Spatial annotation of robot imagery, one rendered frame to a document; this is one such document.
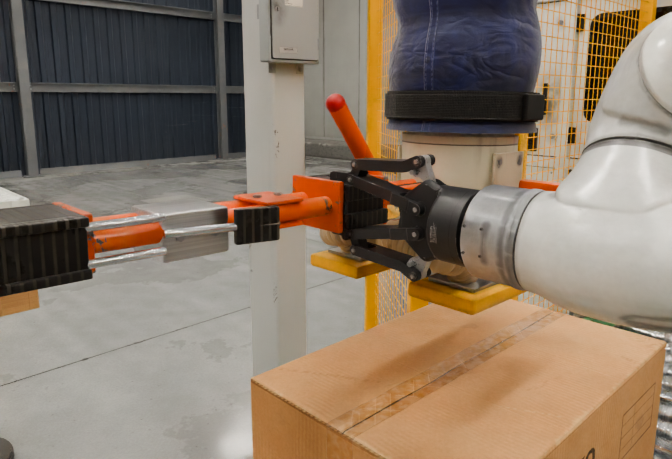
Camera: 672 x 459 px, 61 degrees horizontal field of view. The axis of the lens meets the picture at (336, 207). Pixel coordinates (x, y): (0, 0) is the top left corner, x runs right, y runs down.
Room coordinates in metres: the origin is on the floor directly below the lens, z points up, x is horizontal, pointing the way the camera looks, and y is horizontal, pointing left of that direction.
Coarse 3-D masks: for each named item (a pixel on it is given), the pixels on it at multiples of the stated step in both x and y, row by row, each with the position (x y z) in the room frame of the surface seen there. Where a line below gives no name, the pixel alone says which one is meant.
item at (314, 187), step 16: (304, 176) 0.67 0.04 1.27; (384, 176) 0.68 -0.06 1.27; (304, 192) 0.66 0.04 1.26; (320, 192) 0.64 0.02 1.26; (336, 192) 0.62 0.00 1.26; (352, 192) 0.62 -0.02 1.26; (336, 208) 0.62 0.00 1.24; (352, 208) 0.64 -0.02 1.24; (368, 208) 0.65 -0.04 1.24; (384, 208) 0.67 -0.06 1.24; (304, 224) 0.66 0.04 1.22; (320, 224) 0.64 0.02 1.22; (336, 224) 0.62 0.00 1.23; (352, 224) 0.62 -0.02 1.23; (368, 224) 0.64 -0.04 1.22
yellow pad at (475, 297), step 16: (416, 288) 0.69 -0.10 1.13; (432, 288) 0.68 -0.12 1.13; (448, 288) 0.68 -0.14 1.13; (464, 288) 0.67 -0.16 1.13; (480, 288) 0.67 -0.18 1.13; (496, 288) 0.68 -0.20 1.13; (512, 288) 0.69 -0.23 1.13; (448, 304) 0.65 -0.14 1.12; (464, 304) 0.64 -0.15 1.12; (480, 304) 0.64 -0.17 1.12; (496, 304) 0.67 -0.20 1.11
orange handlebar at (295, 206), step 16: (272, 192) 0.63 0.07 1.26; (288, 208) 0.58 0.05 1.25; (304, 208) 0.60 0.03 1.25; (320, 208) 0.61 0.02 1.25; (144, 224) 0.48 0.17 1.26; (288, 224) 0.58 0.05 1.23; (96, 240) 0.44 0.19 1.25; (112, 240) 0.45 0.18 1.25; (128, 240) 0.46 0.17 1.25; (144, 240) 0.47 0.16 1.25; (160, 240) 0.48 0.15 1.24
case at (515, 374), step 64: (448, 320) 1.02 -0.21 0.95; (512, 320) 1.02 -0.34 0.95; (576, 320) 1.02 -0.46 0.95; (256, 384) 0.78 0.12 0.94; (320, 384) 0.77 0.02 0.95; (384, 384) 0.77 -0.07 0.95; (448, 384) 0.77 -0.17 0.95; (512, 384) 0.77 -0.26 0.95; (576, 384) 0.77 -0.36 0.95; (640, 384) 0.84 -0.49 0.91; (256, 448) 0.79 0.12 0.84; (320, 448) 0.68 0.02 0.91; (384, 448) 0.62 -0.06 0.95; (448, 448) 0.62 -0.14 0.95; (512, 448) 0.62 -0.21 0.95; (576, 448) 0.67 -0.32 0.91; (640, 448) 0.86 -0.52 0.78
